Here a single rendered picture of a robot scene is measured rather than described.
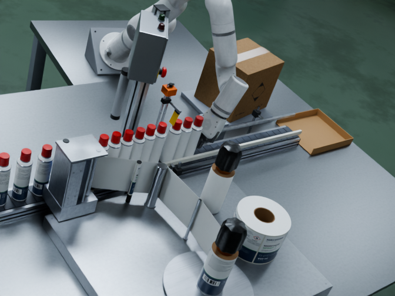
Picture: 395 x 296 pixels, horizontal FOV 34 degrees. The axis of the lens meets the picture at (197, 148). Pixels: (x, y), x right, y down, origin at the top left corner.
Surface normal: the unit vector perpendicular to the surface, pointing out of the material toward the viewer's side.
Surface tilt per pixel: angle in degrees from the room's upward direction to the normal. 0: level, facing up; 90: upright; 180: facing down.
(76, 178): 90
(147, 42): 90
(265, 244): 90
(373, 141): 0
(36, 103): 0
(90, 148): 0
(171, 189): 90
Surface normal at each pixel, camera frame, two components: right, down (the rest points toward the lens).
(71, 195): 0.58, 0.61
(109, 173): 0.14, 0.62
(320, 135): 0.28, -0.77
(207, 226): -0.83, 0.11
